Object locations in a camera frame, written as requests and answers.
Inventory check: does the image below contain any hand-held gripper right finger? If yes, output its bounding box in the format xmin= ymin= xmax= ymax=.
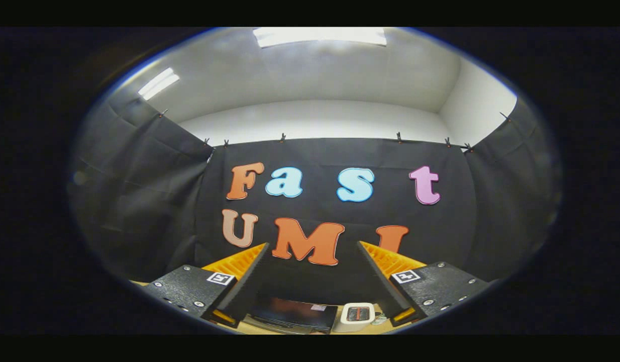
xmin=358 ymin=240 xmax=495 ymax=327

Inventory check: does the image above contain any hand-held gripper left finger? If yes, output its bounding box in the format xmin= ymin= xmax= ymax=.
xmin=141 ymin=243 xmax=270 ymax=330

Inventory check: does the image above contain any black toaster oven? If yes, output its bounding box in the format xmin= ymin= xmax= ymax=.
xmin=245 ymin=294 xmax=339 ymax=335

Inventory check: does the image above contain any white square dish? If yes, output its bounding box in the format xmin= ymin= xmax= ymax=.
xmin=333 ymin=302 xmax=376 ymax=333

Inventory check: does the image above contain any black backdrop cloth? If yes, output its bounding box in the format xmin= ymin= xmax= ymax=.
xmin=69 ymin=96 xmax=562 ymax=305

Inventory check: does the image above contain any row of black cloth clips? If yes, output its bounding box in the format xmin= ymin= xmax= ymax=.
xmin=158 ymin=108 xmax=511 ymax=153

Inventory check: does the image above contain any long ceiling strip light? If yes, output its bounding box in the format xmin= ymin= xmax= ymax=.
xmin=138 ymin=67 xmax=180 ymax=101

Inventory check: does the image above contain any rectangular ceiling light panel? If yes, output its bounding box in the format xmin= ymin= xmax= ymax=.
xmin=253 ymin=27 xmax=387 ymax=49

